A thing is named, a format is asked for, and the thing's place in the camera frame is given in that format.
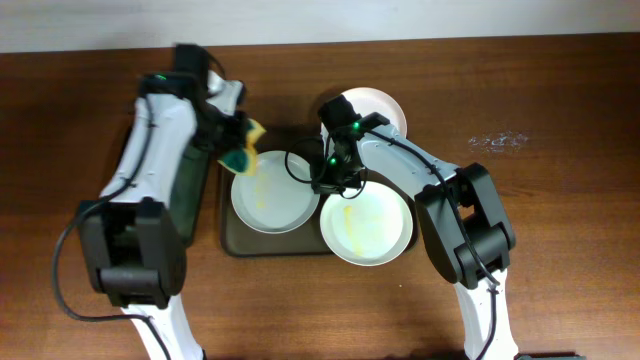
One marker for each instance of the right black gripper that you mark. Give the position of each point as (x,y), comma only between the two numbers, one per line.
(326,185)

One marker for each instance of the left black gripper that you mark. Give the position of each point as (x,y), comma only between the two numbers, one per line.
(234,136)

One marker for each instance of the yellow green sponge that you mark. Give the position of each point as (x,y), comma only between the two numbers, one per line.
(241,159)

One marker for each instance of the white plate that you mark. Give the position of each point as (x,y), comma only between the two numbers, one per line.
(368,229)

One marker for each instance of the grey plate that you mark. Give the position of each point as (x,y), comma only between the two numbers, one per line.
(271,201)

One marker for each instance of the cream plate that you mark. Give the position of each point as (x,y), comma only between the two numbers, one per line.
(367,100)

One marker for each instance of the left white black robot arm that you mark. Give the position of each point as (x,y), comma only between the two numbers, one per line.
(146,283)

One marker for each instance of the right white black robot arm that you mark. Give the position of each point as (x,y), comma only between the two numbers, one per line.
(467,234)

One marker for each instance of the small dark sponge tray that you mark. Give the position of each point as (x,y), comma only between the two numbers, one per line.
(168,172)

